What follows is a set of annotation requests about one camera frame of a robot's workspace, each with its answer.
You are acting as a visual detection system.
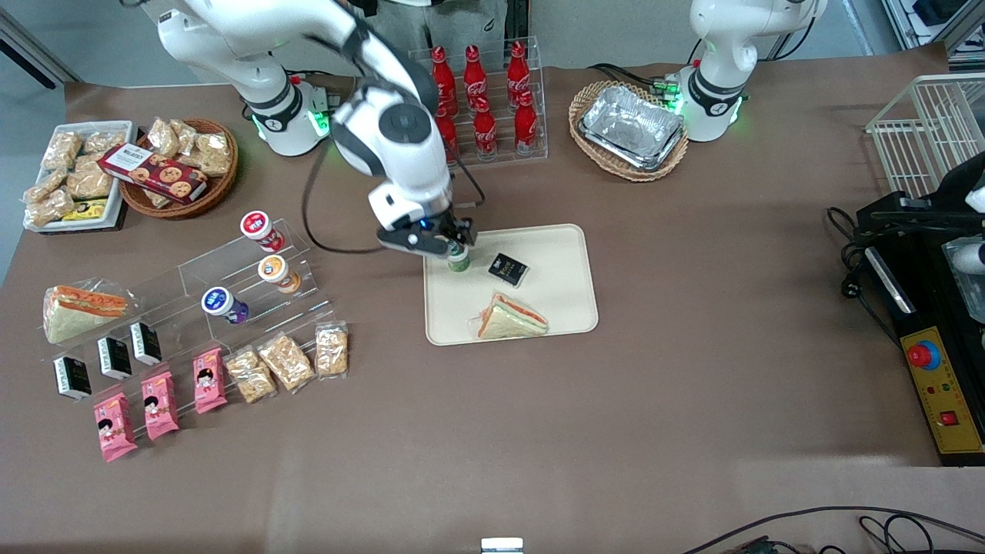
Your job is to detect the clear acrylic tiered stand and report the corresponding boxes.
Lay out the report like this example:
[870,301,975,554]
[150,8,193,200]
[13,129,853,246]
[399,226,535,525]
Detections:
[46,219,336,432]

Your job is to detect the wrapped triangle sandwich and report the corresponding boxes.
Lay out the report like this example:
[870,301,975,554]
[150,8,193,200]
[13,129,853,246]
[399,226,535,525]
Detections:
[43,285,129,345]
[476,292,549,340]

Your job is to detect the small black white box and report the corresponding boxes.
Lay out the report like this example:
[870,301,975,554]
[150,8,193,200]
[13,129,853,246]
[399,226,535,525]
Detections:
[97,336,133,380]
[52,355,92,400]
[129,322,163,366]

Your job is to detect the purple gum can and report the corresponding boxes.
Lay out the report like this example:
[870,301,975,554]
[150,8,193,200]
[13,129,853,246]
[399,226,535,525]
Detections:
[201,286,249,325]

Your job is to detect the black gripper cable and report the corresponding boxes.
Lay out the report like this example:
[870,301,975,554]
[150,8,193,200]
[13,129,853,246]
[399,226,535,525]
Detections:
[302,137,487,255]

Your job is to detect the black machine yellow panel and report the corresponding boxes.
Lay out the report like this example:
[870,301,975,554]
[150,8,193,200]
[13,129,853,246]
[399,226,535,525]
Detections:
[856,192,985,467]

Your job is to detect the red gum can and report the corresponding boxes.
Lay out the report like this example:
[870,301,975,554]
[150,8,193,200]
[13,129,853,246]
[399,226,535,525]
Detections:
[239,210,285,253]

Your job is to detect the background lab equipment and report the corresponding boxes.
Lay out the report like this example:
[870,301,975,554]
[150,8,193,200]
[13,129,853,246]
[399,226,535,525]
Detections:
[881,0,985,64]

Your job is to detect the silver metal bar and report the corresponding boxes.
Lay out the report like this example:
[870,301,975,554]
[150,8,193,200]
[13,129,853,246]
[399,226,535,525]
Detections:
[865,247,917,315]

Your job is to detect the black gum pack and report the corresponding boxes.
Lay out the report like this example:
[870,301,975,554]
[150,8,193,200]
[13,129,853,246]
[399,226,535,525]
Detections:
[488,252,529,288]

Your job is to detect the red cola bottle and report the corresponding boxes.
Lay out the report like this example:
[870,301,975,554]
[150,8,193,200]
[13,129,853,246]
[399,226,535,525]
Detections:
[513,91,539,156]
[472,97,498,161]
[506,42,532,112]
[439,108,461,165]
[463,45,489,116]
[429,45,458,118]

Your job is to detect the white wire rack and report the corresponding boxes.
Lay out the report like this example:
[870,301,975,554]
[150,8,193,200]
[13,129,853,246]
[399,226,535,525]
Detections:
[866,73,985,199]

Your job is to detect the light woven wicker basket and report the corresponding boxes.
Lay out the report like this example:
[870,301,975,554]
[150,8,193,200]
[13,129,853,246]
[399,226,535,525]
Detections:
[569,80,690,182]

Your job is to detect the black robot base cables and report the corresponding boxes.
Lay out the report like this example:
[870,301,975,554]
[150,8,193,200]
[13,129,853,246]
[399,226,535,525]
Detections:
[588,62,679,95]

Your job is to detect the orange gum can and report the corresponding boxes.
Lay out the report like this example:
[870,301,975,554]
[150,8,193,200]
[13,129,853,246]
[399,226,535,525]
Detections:
[257,255,302,295]

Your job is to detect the black power cable plug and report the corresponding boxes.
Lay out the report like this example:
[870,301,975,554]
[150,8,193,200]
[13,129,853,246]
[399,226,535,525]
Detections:
[826,205,903,349]

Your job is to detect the clear acrylic bottle rack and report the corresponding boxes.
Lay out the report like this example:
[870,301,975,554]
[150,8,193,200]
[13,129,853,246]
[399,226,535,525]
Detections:
[408,38,549,172]

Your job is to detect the person in grey trousers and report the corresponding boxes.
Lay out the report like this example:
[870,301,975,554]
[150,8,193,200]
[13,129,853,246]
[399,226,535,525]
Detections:
[346,0,510,76]

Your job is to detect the clear wrapped cereal bar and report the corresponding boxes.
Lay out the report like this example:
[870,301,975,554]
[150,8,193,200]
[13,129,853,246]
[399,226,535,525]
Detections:
[315,322,349,379]
[256,332,316,394]
[225,347,277,405]

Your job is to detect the red cookie box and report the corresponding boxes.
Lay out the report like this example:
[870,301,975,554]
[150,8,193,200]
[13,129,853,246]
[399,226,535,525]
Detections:
[100,144,209,205]

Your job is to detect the stacked aluminium foil trays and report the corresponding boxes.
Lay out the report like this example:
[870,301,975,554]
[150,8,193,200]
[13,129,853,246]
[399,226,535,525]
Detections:
[578,85,686,172]

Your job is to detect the pink snack packet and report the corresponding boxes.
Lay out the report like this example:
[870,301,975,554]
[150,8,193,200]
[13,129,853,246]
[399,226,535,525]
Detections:
[141,372,180,441]
[192,347,229,416]
[93,393,139,463]

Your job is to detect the clear plastic container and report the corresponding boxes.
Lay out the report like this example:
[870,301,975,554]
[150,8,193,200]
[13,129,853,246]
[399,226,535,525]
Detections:
[942,237,985,325]

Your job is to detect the white rectangular tray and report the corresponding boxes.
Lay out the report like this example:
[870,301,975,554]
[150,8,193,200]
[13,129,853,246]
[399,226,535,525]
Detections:
[22,120,140,232]

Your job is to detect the dark brown wicker basket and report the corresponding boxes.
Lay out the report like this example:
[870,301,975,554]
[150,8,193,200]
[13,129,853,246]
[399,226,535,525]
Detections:
[115,118,239,220]

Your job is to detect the aluminium frame profile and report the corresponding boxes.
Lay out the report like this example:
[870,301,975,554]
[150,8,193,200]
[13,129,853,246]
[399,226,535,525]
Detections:
[0,11,82,91]

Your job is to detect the black cables bundle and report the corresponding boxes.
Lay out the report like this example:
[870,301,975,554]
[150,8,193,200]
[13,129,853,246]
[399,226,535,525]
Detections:
[681,506,985,554]

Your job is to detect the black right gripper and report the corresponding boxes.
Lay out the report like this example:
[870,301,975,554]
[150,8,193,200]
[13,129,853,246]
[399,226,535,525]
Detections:
[376,215,476,260]

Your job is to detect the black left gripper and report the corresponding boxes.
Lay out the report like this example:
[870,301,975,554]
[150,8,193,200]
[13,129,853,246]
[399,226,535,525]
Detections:
[935,152,985,229]

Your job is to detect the cream plastic serving tray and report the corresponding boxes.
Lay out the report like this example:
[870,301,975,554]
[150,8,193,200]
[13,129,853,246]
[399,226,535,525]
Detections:
[423,224,599,346]

